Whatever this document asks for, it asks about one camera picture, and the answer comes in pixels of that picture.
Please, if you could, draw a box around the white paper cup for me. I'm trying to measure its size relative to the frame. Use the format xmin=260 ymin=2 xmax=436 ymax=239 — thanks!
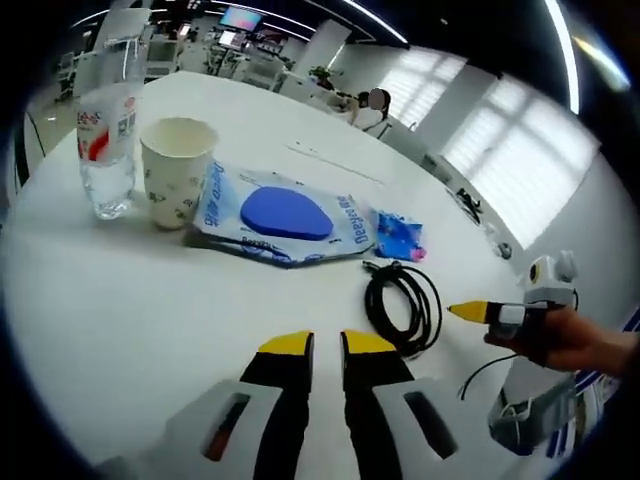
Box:
xmin=138 ymin=117 xmax=221 ymax=232

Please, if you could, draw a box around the colourful wall screen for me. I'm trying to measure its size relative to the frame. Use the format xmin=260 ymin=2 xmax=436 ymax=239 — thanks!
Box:
xmin=218 ymin=6 xmax=265 ymax=30

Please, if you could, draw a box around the blue pad packet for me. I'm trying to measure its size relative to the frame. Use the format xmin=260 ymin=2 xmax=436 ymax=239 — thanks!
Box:
xmin=191 ymin=159 xmax=377 ymax=270

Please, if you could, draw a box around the potted green plant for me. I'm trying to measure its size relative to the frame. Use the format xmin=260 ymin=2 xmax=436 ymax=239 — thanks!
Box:
xmin=309 ymin=67 xmax=335 ymax=92

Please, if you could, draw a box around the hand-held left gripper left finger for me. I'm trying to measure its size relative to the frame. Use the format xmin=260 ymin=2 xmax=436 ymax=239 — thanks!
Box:
xmin=99 ymin=328 xmax=317 ymax=480

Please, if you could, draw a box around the blue tissue pack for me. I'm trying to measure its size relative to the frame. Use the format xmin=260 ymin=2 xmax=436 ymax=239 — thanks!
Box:
xmin=372 ymin=209 xmax=430 ymax=263

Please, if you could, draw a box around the bright window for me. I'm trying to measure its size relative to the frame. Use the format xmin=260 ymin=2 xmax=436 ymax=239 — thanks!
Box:
xmin=384 ymin=48 xmax=470 ymax=129
xmin=443 ymin=78 xmax=601 ymax=247

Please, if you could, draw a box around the person's right hand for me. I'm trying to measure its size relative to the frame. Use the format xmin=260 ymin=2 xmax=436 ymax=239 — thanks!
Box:
xmin=483 ymin=305 xmax=604 ymax=372

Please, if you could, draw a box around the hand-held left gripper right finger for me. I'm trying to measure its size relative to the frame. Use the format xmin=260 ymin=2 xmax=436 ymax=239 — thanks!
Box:
xmin=339 ymin=328 xmax=504 ymax=480

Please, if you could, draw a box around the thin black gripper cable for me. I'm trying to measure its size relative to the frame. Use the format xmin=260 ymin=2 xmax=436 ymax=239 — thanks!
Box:
xmin=458 ymin=349 xmax=521 ymax=400

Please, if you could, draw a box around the clear plastic water bottle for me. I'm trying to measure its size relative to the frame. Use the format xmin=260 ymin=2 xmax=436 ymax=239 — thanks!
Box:
xmin=74 ymin=39 xmax=147 ymax=222

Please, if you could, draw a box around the black wire clutter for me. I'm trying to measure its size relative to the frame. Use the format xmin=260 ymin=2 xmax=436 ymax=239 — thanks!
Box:
xmin=457 ymin=187 xmax=485 ymax=217

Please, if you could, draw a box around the white table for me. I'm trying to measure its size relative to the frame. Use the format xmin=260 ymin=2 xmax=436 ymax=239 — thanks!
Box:
xmin=0 ymin=69 xmax=554 ymax=480

